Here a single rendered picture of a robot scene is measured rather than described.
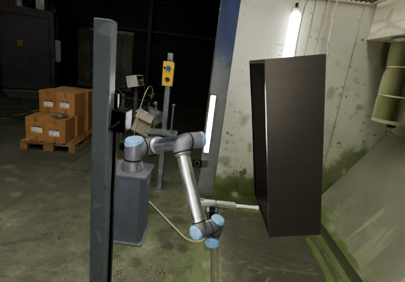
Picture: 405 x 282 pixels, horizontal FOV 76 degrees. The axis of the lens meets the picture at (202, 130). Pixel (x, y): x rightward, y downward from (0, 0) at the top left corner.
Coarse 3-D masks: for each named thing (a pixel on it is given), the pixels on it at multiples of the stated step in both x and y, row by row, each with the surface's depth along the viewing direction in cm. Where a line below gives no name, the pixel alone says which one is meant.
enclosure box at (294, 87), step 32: (256, 64) 208; (288, 64) 149; (320, 64) 149; (256, 96) 214; (288, 96) 154; (320, 96) 154; (256, 128) 221; (288, 128) 159; (320, 128) 158; (256, 160) 228; (288, 160) 164; (320, 160) 164; (256, 192) 236; (288, 192) 170; (320, 192) 169; (288, 224) 175; (320, 224) 175
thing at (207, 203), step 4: (204, 200) 198; (208, 200) 199; (212, 200) 199; (204, 204) 196; (208, 204) 196; (212, 204) 196; (216, 204) 196; (220, 204) 196; (224, 204) 196; (228, 204) 196; (232, 204) 196; (236, 204) 198; (224, 208) 197; (228, 208) 198; (232, 208) 197; (252, 208) 198; (256, 208) 197
